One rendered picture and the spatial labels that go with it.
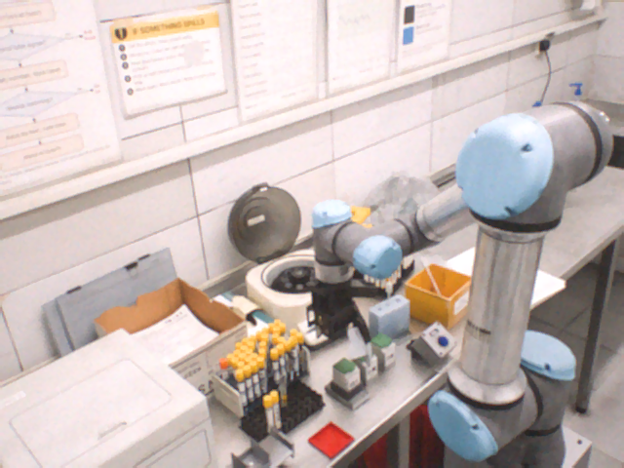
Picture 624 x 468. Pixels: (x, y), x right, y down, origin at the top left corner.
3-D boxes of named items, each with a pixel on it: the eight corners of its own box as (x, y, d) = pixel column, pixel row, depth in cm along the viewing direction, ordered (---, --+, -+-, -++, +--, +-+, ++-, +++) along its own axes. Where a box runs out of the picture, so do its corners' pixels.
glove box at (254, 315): (255, 370, 147) (251, 336, 142) (198, 330, 162) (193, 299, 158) (293, 345, 154) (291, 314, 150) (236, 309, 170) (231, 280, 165)
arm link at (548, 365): (579, 409, 106) (595, 347, 100) (531, 447, 99) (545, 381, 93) (521, 372, 115) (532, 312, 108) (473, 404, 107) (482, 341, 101)
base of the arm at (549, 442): (582, 455, 110) (593, 414, 105) (525, 494, 102) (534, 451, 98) (515, 405, 121) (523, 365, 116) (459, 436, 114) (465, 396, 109)
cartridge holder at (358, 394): (353, 409, 133) (353, 397, 131) (324, 391, 139) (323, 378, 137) (370, 397, 136) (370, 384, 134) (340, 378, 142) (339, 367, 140)
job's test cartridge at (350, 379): (348, 399, 134) (347, 376, 131) (332, 388, 137) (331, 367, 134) (360, 389, 136) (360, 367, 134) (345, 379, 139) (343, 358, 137)
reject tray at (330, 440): (331, 459, 121) (331, 456, 121) (307, 442, 126) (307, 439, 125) (354, 440, 125) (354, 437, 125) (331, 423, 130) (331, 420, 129)
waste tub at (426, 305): (448, 333, 155) (449, 300, 150) (403, 315, 163) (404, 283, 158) (474, 309, 164) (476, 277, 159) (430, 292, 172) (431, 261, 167)
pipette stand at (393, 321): (383, 352, 149) (383, 319, 145) (365, 339, 155) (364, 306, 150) (412, 336, 155) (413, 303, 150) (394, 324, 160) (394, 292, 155)
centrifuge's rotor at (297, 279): (292, 318, 155) (290, 294, 152) (261, 292, 167) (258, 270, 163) (340, 296, 163) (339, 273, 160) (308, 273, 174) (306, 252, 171)
